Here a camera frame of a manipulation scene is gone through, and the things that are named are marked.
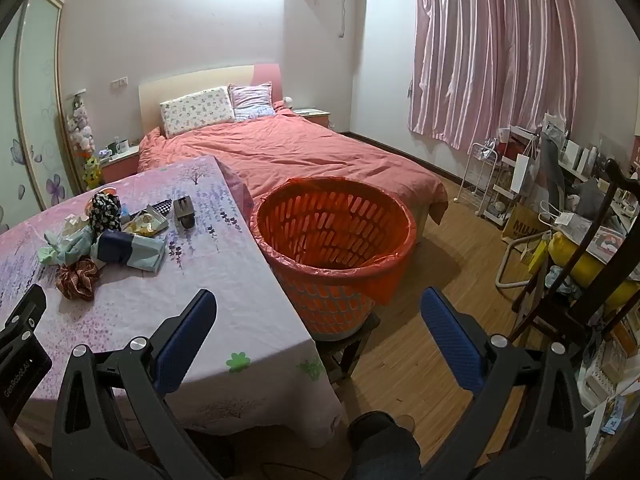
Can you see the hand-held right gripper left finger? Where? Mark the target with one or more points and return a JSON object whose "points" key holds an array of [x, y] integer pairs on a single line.
{"points": [[182, 345]]}

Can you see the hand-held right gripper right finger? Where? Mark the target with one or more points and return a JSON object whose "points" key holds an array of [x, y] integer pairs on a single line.
{"points": [[452, 345]]}

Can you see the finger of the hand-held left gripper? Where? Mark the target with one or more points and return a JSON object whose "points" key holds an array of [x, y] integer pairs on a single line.
{"points": [[25, 310]]}

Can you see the light green cloth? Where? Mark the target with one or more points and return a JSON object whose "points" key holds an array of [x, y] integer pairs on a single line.
{"points": [[65, 247]]}

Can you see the navy and teal cloth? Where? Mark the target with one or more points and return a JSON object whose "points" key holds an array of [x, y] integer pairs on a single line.
{"points": [[130, 252]]}

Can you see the black white floral scrunchie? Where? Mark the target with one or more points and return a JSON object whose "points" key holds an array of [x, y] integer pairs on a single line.
{"points": [[106, 212]]}

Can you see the yellow snack wrapper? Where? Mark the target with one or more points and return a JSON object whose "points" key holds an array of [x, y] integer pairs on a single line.
{"points": [[147, 222]]}

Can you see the black comb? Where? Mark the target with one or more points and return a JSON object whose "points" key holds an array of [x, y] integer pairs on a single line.
{"points": [[162, 206]]}

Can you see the plastic basket with red liner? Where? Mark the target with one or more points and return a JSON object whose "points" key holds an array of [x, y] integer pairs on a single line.
{"points": [[330, 240]]}

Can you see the dark wooden stool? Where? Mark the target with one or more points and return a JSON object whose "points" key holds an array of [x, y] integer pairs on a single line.
{"points": [[350, 350]]}

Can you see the person's leg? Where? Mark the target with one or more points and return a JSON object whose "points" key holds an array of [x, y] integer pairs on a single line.
{"points": [[382, 445]]}

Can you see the brown paper bag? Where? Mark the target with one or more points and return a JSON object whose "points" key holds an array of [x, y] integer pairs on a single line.
{"points": [[522, 227]]}

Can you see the yellow cushion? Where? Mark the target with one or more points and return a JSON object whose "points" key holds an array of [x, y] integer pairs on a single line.
{"points": [[570, 255]]}

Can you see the white shelf cart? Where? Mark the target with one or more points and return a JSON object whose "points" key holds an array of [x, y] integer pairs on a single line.
{"points": [[505, 195]]}

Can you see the pink nightstand with mugs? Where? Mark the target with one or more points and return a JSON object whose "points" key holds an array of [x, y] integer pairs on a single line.
{"points": [[120, 165]]}

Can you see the dark wooden chair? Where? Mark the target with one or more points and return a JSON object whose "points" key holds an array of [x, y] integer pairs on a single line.
{"points": [[595, 240]]}

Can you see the dark mug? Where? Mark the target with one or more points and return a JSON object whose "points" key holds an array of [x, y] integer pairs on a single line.
{"points": [[113, 148]]}

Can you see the wardrobe with flower doors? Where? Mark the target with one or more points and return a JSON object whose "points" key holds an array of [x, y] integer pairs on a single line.
{"points": [[35, 125]]}

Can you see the white paper bag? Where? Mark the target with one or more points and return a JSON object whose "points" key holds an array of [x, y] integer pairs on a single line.
{"points": [[522, 172]]}

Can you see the white mug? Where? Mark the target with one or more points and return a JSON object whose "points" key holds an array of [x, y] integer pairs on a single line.
{"points": [[124, 146]]}

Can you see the bed with coral duvet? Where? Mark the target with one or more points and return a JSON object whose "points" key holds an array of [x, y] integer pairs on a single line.
{"points": [[310, 155]]}

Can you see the white floral pillow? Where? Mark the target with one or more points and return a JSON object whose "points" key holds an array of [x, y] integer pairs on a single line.
{"points": [[197, 110]]}

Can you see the pink striped pillow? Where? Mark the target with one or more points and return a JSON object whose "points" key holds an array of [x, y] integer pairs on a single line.
{"points": [[250, 100]]}

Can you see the cream and pink headboard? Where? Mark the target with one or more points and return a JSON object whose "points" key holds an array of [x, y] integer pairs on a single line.
{"points": [[200, 77]]}

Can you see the pink striped curtain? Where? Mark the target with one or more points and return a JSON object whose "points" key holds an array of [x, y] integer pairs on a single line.
{"points": [[495, 50]]}

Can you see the air conditioner pipe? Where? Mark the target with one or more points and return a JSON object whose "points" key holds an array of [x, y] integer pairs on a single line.
{"points": [[342, 10]]}

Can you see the white metal tube frame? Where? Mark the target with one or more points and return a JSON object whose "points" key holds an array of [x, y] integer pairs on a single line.
{"points": [[505, 270]]}

